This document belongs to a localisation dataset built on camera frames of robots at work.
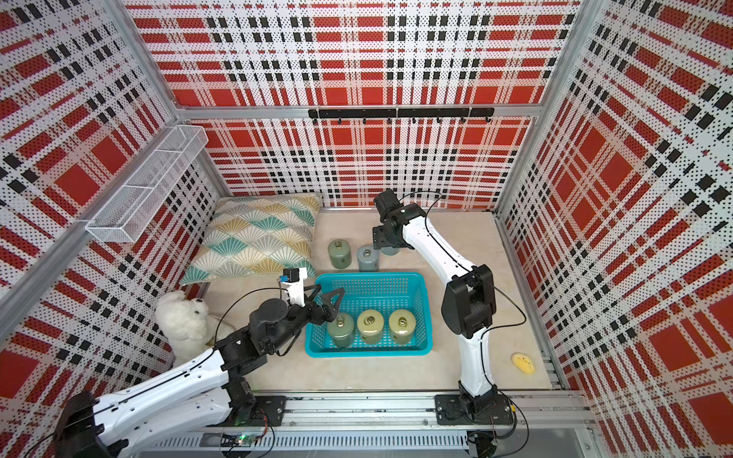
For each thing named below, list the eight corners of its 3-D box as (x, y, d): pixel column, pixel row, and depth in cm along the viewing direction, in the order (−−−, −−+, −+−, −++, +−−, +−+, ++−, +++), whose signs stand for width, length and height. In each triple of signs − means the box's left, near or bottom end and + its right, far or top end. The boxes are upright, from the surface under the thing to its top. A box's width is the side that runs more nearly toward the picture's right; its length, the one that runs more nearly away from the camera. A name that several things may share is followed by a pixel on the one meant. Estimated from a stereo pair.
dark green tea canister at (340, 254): (330, 269, 105) (326, 254, 98) (332, 254, 109) (328, 239, 102) (350, 269, 105) (348, 254, 98) (352, 254, 109) (349, 238, 102)
